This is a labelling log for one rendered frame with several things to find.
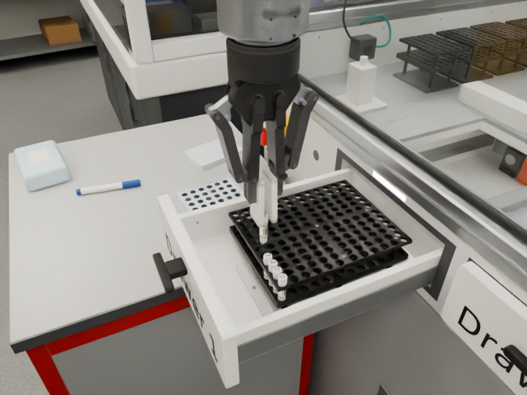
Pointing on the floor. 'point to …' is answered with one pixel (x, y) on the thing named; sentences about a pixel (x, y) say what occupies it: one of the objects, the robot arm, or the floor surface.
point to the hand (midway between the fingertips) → (263, 197)
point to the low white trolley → (121, 275)
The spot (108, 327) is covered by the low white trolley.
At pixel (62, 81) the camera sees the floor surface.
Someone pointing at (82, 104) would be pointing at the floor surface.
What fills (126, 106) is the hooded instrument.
